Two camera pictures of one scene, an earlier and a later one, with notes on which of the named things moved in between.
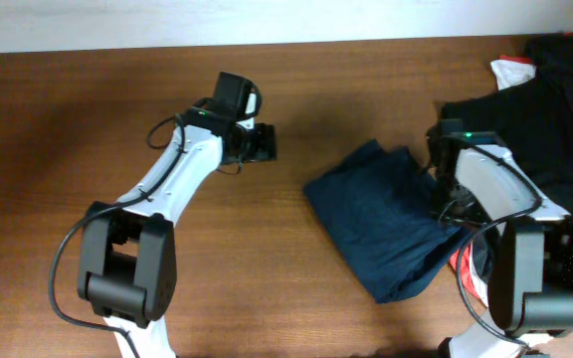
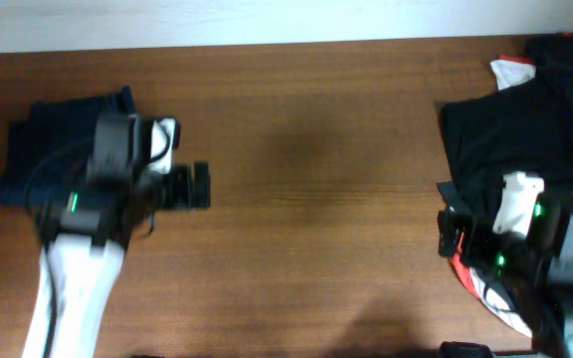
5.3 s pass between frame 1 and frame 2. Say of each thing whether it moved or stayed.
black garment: stayed
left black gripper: moved
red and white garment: stayed
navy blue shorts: moved
